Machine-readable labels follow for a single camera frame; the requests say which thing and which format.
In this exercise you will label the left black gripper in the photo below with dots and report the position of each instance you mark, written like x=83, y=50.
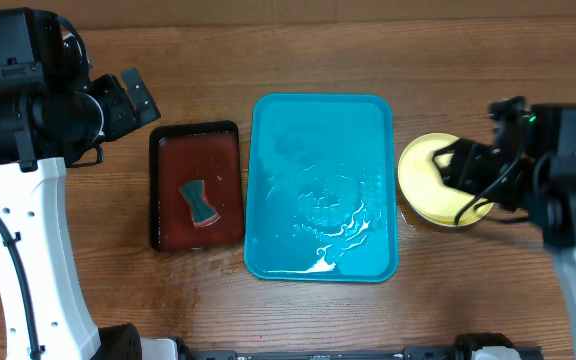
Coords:
x=109, y=90

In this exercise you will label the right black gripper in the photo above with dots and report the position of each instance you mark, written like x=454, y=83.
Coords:
x=475, y=167

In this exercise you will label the yellow-green plate top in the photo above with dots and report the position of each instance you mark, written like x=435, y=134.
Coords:
x=422, y=186

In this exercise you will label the green hourglass sponge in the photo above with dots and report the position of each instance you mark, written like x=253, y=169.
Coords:
x=203, y=214

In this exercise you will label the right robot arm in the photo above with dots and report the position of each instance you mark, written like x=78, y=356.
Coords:
x=551, y=203

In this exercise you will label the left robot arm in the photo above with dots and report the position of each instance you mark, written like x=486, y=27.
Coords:
x=43, y=131

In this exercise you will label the black tray with red water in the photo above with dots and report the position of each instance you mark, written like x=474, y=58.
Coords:
x=181, y=153

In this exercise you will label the teal plastic tray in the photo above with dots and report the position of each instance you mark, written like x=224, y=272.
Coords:
x=321, y=189

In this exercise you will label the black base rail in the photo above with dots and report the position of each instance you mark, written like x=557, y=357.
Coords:
x=472, y=346

